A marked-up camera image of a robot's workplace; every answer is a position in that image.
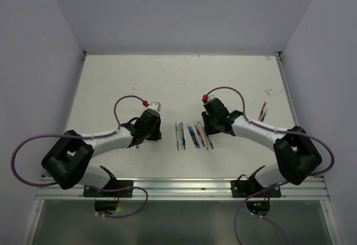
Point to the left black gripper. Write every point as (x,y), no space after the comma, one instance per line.
(157,134)

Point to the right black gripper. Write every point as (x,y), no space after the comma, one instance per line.
(208,129)

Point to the blue capped pen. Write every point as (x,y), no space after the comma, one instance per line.
(205,137)

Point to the red pen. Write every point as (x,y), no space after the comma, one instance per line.
(200,137)

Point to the grey pen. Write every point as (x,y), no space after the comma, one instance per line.
(177,136)

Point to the green pen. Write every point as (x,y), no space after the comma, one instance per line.
(264,115)

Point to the red pen cap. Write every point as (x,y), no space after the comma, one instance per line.
(262,111)

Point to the clear pen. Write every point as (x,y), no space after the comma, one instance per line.
(180,136)

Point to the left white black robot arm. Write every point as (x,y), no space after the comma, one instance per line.
(68,161)

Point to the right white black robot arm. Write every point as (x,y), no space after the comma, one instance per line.
(296,155)

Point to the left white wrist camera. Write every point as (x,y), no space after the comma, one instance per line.
(156,106)

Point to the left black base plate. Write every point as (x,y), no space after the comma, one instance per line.
(99,182)

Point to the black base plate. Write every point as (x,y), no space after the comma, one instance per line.
(99,182)
(245,186)

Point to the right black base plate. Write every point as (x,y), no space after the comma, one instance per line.
(245,186)

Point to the aluminium mounting rail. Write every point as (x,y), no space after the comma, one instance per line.
(193,189)

